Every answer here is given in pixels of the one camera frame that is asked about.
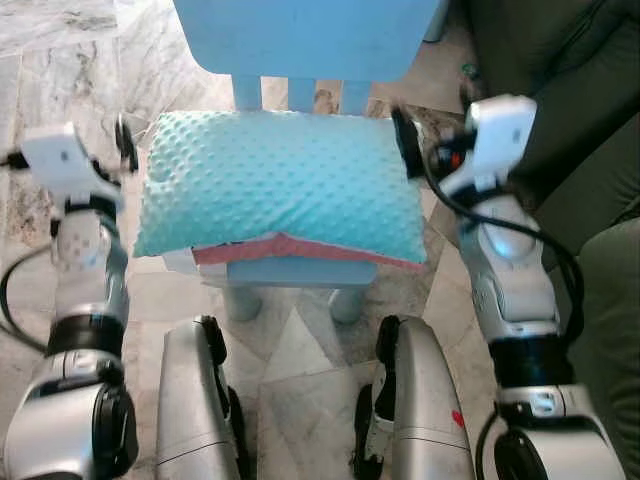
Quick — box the turquoise dotted plush pillow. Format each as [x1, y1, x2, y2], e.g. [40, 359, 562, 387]
[133, 108, 429, 286]

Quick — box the dark green fabric sofa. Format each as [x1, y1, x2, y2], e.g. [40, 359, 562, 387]
[465, 0, 640, 480]

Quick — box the light blue furniture leg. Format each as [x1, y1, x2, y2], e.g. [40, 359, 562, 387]
[423, 0, 453, 43]

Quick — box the light blue plastic chair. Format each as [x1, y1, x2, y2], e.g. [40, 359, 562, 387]
[172, 0, 443, 323]

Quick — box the silver right robot leg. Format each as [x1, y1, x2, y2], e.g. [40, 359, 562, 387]
[350, 315, 477, 480]

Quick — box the silver robot leg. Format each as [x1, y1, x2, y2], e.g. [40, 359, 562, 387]
[350, 315, 477, 480]
[155, 315, 253, 480]

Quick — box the silver left robot leg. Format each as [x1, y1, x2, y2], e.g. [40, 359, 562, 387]
[155, 315, 253, 480]

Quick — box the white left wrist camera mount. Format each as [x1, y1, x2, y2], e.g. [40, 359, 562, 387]
[20, 122, 123, 206]

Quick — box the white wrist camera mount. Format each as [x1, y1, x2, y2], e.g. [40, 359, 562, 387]
[440, 95, 538, 196]
[20, 122, 123, 206]

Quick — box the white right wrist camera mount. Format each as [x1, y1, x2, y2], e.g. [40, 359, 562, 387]
[440, 95, 538, 196]

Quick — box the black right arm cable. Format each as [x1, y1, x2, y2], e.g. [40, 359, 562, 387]
[420, 165, 587, 346]

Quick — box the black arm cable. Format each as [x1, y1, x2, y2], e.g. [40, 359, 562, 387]
[420, 165, 587, 346]
[0, 245, 56, 353]

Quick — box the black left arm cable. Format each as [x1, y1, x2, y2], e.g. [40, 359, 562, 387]
[0, 245, 56, 353]

